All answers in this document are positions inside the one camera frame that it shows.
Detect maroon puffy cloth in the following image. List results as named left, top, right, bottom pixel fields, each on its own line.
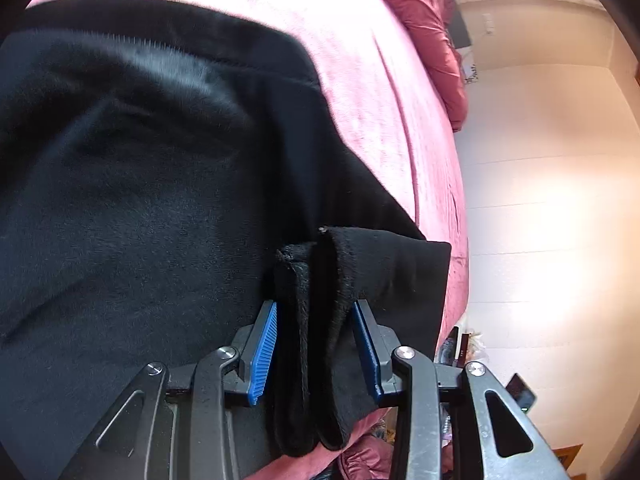
left=337, top=432, right=398, bottom=480

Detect red duvet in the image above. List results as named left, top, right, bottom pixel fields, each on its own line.
left=350, top=0, right=469, bottom=133

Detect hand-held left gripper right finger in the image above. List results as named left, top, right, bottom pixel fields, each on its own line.
left=350, top=301, right=571, bottom=480

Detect black pants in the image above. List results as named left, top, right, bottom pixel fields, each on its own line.
left=0, top=0, right=453, bottom=480

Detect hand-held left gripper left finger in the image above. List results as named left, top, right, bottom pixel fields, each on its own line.
left=57, top=300, right=279, bottom=480

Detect headboard with flower-print panels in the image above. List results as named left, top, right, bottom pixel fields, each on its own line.
left=446, top=0, right=481, bottom=85

